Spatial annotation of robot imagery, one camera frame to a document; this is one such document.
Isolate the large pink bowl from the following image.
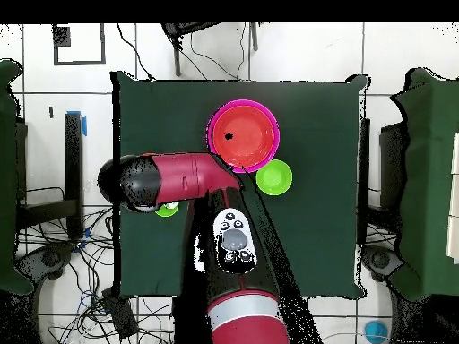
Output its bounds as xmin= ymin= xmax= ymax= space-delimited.
xmin=206 ymin=99 xmax=281 ymax=174

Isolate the large orange bowl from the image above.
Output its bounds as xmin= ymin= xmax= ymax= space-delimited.
xmin=212 ymin=104 xmax=276 ymax=168

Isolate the green cup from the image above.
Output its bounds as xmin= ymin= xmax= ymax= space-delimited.
xmin=154 ymin=202 xmax=180 ymax=219

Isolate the green bowl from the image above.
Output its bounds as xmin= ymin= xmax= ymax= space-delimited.
xmin=255 ymin=159 xmax=294 ymax=197

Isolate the dark green table cloth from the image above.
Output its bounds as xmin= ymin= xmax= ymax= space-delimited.
xmin=108 ymin=70 xmax=370 ymax=299

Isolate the black power strip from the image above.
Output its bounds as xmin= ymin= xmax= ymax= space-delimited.
xmin=101 ymin=287 xmax=140 ymax=340

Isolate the green cloth on side table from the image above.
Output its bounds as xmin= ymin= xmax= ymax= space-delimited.
xmin=0 ymin=58 xmax=35 ymax=297
xmin=389 ymin=67 xmax=459 ymax=303

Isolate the blue cup on floor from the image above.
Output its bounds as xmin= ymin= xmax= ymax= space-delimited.
xmin=364 ymin=320 xmax=390 ymax=344

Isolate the cable tangle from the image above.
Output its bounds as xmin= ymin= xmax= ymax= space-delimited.
xmin=17 ymin=205 xmax=175 ymax=344

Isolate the black table frame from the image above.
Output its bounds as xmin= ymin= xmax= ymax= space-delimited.
xmin=15 ymin=110 xmax=88 ymax=240
xmin=358 ymin=117 xmax=408 ymax=234

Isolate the grey pedestal foot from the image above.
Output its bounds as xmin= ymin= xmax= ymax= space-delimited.
xmin=13 ymin=242 xmax=76 ymax=281
xmin=361 ymin=245 xmax=404 ymax=282

